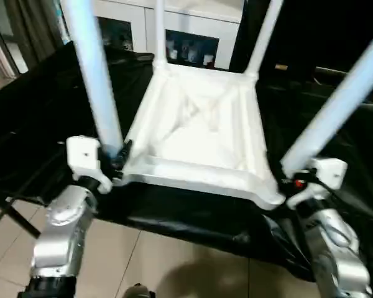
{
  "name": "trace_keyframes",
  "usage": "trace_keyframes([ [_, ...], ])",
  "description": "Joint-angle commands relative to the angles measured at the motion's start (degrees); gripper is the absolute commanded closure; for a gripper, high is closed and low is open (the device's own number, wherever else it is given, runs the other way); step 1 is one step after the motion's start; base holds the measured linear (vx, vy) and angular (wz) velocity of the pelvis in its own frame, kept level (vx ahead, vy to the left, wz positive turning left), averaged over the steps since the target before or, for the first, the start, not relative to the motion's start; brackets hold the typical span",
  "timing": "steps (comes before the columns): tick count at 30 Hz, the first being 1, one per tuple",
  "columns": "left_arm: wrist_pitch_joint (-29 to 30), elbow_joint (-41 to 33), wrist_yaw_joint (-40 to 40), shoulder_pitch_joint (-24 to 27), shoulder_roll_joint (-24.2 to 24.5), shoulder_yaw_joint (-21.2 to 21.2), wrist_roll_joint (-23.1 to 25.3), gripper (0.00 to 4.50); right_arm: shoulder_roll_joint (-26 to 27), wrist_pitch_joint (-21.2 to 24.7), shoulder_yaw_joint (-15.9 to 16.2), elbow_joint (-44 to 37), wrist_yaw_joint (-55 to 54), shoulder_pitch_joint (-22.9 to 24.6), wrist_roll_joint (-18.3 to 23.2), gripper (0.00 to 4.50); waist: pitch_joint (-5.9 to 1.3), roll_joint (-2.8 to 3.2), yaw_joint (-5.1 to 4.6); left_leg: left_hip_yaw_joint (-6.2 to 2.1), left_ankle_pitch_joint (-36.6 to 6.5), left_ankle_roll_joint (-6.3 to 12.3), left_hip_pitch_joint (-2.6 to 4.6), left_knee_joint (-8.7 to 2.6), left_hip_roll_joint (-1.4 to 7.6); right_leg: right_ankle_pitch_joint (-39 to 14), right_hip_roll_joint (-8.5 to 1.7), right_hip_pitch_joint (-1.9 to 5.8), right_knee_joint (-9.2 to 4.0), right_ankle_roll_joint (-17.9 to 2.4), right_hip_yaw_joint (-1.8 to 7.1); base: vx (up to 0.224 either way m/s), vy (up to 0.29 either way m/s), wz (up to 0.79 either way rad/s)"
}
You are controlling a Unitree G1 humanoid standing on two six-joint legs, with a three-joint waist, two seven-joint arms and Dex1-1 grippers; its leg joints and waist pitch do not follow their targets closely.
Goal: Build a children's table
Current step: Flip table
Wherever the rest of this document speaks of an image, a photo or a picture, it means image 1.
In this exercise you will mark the white plastic table top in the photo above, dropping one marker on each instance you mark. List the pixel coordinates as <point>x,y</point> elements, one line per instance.
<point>199,149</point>

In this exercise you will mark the white plastic table leg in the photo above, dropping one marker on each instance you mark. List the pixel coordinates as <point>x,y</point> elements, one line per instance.
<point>264,37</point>
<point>160,31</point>
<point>96,77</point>
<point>338,108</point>

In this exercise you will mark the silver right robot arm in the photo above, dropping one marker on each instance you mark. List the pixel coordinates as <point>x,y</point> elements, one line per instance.
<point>338,242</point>

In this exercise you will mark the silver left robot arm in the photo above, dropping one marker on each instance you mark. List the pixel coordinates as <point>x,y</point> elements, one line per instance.
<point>65,223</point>

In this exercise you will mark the black table mat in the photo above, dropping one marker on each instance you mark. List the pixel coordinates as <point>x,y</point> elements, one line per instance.
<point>34,108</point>

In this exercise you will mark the black work table leg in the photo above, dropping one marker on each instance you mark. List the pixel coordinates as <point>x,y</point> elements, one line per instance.
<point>25,220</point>

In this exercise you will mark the long dark metal rod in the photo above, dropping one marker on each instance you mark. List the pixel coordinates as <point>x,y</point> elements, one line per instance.
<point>323,73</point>

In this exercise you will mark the white cabinet with glass doors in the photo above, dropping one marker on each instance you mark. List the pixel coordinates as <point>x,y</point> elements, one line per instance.
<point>199,15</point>

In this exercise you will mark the grey curtain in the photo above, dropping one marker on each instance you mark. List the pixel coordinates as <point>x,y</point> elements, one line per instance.
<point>34,28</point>

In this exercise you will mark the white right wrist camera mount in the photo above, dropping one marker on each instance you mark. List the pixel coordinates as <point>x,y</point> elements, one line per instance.
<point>329,174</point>

